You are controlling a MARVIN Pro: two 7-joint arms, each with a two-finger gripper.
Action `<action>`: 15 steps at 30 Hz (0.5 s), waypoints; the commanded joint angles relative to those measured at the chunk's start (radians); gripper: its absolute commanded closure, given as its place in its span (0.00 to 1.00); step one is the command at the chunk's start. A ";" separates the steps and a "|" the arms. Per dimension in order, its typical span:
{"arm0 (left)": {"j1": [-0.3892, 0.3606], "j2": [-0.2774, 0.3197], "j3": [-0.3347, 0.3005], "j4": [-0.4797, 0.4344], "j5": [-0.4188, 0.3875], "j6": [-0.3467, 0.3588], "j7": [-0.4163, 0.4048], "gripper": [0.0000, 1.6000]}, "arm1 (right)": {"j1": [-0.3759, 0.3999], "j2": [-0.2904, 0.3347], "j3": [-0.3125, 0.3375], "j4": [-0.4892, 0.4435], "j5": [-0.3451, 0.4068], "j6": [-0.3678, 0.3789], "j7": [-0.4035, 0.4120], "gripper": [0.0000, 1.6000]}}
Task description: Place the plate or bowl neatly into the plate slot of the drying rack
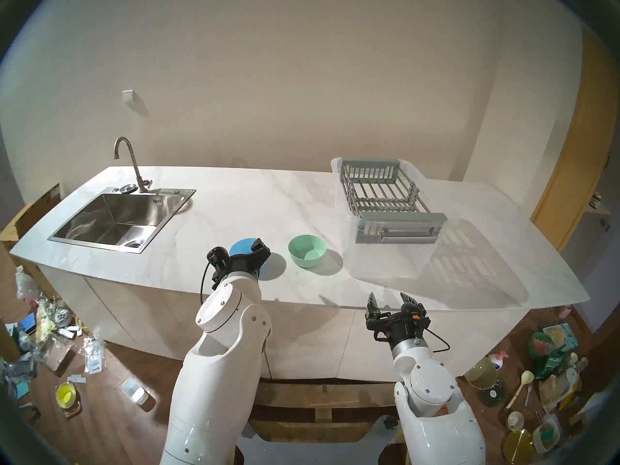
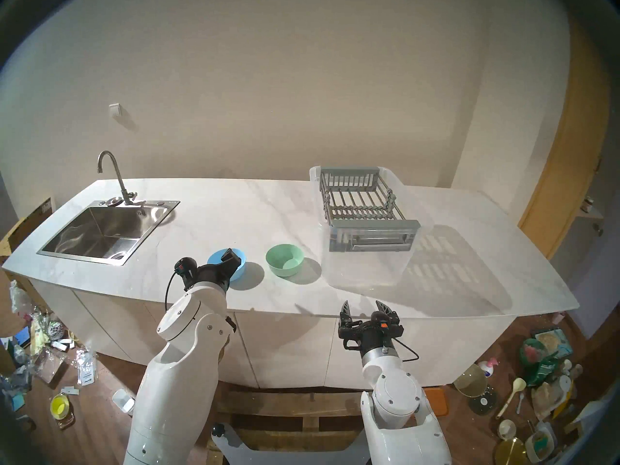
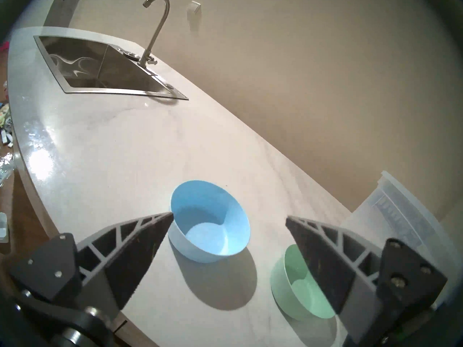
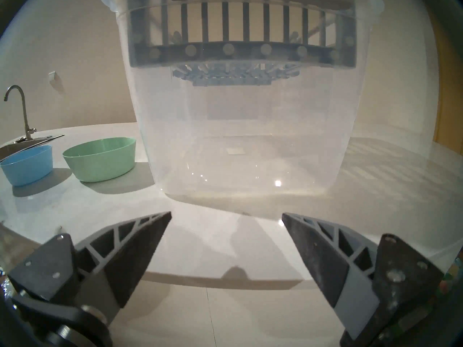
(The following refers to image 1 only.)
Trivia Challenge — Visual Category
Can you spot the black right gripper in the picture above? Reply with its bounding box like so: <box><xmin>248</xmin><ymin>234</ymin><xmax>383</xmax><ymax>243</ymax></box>
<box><xmin>365</xmin><ymin>292</ymin><xmax>432</xmax><ymax>351</ymax></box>

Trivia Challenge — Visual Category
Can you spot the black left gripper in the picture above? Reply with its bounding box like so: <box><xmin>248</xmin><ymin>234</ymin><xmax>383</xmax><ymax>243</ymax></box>
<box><xmin>227</xmin><ymin>237</ymin><xmax>270</xmax><ymax>278</ymax></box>

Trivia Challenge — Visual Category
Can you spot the blue plastic bowl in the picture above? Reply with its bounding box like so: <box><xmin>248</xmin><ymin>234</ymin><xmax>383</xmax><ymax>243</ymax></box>
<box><xmin>229</xmin><ymin>237</ymin><xmax>264</xmax><ymax>280</ymax></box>

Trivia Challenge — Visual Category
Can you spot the green plastic bowl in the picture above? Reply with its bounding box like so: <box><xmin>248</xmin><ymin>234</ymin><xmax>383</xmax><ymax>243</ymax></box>
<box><xmin>288</xmin><ymin>234</ymin><xmax>327</xmax><ymax>268</ymax></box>

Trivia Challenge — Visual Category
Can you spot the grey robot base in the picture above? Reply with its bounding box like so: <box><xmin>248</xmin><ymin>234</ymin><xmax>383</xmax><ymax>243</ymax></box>
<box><xmin>237</xmin><ymin>416</ymin><xmax>403</xmax><ymax>465</ymax></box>

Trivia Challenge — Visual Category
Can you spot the grey dish drying rack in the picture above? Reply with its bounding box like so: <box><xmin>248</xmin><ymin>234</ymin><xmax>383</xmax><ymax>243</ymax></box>
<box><xmin>339</xmin><ymin>159</ymin><xmax>448</xmax><ymax>244</ymax></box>

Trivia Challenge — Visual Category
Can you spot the round yellow plate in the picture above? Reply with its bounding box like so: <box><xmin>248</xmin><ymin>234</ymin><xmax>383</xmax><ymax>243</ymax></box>
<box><xmin>502</xmin><ymin>429</ymin><xmax>536</xmax><ymax>465</ymax></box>

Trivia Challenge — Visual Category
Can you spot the yellow bowl clear container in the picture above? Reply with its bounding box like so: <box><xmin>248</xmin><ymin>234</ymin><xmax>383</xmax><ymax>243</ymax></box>
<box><xmin>56</xmin><ymin>382</ymin><xmax>81</xmax><ymax>417</ymax></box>

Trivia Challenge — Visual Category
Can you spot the clear plastic storage bin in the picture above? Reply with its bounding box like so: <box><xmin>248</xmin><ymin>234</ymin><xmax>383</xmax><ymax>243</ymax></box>
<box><xmin>331</xmin><ymin>157</ymin><xmax>465</xmax><ymax>279</ymax></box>

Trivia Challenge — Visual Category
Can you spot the white kitchen counter cabinet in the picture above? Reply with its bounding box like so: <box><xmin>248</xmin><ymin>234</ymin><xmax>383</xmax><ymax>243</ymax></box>
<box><xmin>10</xmin><ymin>166</ymin><xmax>590</xmax><ymax>382</ymax></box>

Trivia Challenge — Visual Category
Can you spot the yellow glass lid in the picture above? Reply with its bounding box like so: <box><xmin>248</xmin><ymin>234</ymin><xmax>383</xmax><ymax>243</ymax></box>
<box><xmin>464</xmin><ymin>356</ymin><xmax>498</xmax><ymax>390</ymax></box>

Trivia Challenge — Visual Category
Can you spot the dark glass lid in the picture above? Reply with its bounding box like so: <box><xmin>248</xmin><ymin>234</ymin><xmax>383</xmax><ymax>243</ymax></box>
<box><xmin>480</xmin><ymin>379</ymin><xmax>507</xmax><ymax>407</ymax></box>

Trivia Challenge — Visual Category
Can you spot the steel gooseneck faucet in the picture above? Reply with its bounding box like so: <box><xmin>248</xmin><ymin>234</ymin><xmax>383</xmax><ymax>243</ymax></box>
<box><xmin>113</xmin><ymin>137</ymin><xmax>160</xmax><ymax>193</ymax></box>

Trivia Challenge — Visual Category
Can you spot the stainless steel sink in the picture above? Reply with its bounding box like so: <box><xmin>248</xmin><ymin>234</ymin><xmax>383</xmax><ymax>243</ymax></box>
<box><xmin>47</xmin><ymin>188</ymin><xmax>197</xmax><ymax>254</ymax></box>

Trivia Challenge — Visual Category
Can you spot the cream plastic spoon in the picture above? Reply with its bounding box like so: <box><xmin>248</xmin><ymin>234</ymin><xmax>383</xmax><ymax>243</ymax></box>
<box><xmin>506</xmin><ymin>371</ymin><xmax>535</xmax><ymax>410</ymax></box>

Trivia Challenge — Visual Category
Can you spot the green snack bag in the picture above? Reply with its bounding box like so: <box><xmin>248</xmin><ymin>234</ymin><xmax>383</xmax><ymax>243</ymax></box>
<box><xmin>528</xmin><ymin>331</ymin><xmax>567</xmax><ymax>380</ymax></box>

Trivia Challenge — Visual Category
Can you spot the teal food box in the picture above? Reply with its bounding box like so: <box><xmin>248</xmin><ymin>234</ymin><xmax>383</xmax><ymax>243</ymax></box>
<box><xmin>542</xmin><ymin>322</ymin><xmax>579</xmax><ymax>351</ymax></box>

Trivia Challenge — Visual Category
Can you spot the small white plastic container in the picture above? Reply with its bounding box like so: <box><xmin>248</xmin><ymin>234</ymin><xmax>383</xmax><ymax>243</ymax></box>
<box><xmin>120</xmin><ymin>378</ymin><xmax>148</xmax><ymax>404</ymax></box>

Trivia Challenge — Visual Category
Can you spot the clear plastic packet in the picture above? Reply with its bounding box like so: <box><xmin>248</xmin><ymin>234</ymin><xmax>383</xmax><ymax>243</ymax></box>
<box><xmin>82</xmin><ymin>337</ymin><xmax>106</xmax><ymax>375</ymax></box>

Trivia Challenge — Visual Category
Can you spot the white container green sponge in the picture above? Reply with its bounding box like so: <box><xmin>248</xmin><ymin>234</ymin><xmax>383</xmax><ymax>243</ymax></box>
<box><xmin>532</xmin><ymin>413</ymin><xmax>562</xmax><ymax>454</ymax></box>

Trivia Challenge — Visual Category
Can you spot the wooden door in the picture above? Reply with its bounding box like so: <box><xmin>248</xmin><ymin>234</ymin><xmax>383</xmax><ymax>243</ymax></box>
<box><xmin>530</xmin><ymin>28</ymin><xmax>620</xmax><ymax>251</ymax></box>

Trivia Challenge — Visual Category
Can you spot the cardboard box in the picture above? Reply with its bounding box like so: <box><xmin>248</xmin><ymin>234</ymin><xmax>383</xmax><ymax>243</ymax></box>
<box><xmin>0</xmin><ymin>182</ymin><xmax>63</xmax><ymax>249</ymax></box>

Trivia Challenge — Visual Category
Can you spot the white crumpled plastic bag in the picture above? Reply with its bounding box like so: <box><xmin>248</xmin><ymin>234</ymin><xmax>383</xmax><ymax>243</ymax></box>
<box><xmin>15</xmin><ymin>265</ymin><xmax>39</xmax><ymax>302</ymax></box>

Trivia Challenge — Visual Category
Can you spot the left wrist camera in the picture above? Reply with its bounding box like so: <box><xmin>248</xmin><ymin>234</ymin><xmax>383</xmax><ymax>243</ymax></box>
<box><xmin>208</xmin><ymin>247</ymin><xmax>229</xmax><ymax>278</ymax></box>

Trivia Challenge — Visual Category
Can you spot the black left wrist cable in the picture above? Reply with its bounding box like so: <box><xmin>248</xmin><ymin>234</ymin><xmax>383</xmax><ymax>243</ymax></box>
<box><xmin>200</xmin><ymin>262</ymin><xmax>217</xmax><ymax>305</ymax></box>

